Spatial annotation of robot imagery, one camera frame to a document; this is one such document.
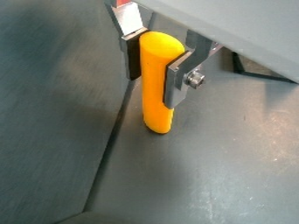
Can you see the orange oval peg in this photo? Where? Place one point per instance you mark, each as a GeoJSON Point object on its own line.
{"type": "Point", "coordinates": [158, 50]}

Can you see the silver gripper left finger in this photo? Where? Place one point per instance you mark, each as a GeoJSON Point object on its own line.
{"type": "Point", "coordinates": [126, 20]}

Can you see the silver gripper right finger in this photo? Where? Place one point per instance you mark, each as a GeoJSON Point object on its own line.
{"type": "Point", "coordinates": [182, 71]}

